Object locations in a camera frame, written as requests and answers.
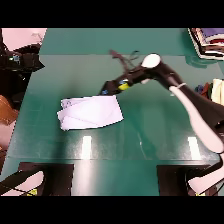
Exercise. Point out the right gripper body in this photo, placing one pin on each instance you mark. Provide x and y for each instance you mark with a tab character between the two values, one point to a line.
121	81

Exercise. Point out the pale lilac shirt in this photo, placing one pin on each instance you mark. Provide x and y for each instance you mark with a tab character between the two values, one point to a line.
91	111

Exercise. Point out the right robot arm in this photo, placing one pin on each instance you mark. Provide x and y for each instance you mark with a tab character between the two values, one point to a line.
200	116

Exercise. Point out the heap of clothes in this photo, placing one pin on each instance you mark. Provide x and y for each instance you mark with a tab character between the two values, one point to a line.
215	91

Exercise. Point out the stack of folded clothes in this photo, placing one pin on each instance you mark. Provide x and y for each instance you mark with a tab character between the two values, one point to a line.
210	41

